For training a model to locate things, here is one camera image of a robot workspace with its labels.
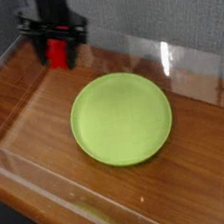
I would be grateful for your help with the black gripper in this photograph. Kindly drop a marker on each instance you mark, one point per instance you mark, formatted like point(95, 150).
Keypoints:
point(74, 32)

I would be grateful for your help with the red block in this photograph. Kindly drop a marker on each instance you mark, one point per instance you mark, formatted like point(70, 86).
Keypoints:
point(57, 52)

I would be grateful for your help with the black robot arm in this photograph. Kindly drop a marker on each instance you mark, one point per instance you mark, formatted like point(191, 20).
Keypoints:
point(51, 11)

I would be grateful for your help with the green round plate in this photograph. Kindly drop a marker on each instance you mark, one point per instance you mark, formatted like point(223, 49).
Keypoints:
point(121, 119)

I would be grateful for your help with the clear acrylic enclosure wall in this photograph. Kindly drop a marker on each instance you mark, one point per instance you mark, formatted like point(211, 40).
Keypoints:
point(46, 175)

